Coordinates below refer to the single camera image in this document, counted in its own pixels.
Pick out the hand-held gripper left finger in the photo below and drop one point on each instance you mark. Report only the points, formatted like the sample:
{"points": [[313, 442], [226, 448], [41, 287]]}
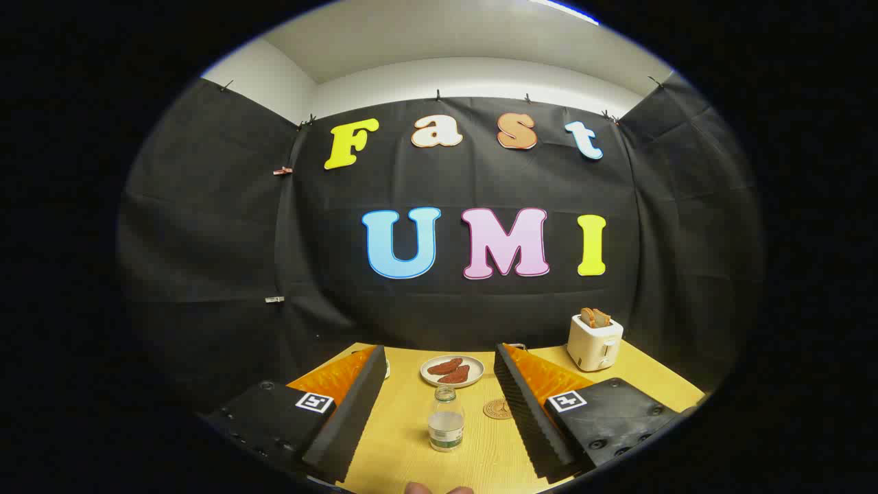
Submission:
{"points": [[350, 418]]}

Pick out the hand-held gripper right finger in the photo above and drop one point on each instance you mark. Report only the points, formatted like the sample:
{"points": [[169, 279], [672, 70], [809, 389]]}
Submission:
{"points": [[528, 418]]}

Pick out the round wooden coaster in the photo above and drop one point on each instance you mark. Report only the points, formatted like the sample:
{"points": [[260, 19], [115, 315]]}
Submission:
{"points": [[495, 409]]}

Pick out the clear plastic juice bottle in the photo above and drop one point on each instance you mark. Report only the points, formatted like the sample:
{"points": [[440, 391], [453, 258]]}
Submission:
{"points": [[446, 425]]}

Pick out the wooden table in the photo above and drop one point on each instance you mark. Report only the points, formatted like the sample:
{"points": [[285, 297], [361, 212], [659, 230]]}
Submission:
{"points": [[405, 439]]}

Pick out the round white plate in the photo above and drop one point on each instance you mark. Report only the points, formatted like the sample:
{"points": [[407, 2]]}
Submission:
{"points": [[475, 367]]}

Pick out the brown meat patty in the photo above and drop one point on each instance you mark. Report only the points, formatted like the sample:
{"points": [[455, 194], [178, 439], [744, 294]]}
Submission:
{"points": [[446, 366], [455, 375]]}

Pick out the white toaster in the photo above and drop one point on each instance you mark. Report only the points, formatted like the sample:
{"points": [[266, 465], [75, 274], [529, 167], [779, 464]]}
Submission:
{"points": [[593, 343]]}

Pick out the toast slice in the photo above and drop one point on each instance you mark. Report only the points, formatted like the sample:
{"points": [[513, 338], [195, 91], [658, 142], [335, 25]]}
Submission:
{"points": [[602, 318], [588, 317]]}

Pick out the black backdrop cloth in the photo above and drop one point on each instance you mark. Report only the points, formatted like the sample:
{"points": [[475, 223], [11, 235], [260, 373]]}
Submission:
{"points": [[446, 309]]}

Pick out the red clothes peg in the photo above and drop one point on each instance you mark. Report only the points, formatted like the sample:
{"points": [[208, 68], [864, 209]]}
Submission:
{"points": [[282, 170]]}

